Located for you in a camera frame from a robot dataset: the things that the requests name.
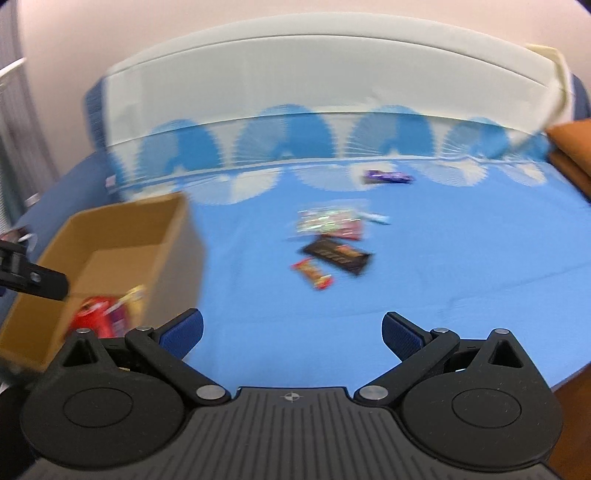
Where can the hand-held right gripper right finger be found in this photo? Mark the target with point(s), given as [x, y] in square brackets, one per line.
[400, 333]

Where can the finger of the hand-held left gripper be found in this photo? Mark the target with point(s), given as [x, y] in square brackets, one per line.
[46, 282]

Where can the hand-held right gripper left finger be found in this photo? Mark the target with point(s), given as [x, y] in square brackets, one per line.
[182, 330]

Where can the red snack bag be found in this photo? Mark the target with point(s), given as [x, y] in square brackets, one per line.
[92, 316]

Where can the cardboard box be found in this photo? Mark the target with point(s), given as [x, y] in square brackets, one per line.
[180, 258]

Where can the blue fan-print bed sheet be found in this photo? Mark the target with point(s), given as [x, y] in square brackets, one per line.
[461, 277]

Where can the black snack packet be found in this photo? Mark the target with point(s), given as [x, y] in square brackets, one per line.
[337, 254]

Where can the small red yellow candy bar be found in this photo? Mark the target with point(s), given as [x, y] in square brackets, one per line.
[313, 273]

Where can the red flat packet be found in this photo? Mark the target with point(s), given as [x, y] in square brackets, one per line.
[348, 233]

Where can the light blue flat packet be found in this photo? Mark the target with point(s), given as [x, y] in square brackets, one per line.
[377, 218]

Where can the clear bag of candies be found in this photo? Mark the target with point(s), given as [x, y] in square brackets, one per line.
[323, 220]

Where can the purple snack bar wrapper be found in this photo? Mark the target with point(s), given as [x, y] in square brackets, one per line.
[388, 176]

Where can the orange pillow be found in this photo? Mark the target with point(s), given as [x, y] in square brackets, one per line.
[572, 143]
[572, 177]

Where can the cream folded quilt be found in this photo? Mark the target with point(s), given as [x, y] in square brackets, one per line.
[323, 69]

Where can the blue pillow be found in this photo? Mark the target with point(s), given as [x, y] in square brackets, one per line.
[581, 97]

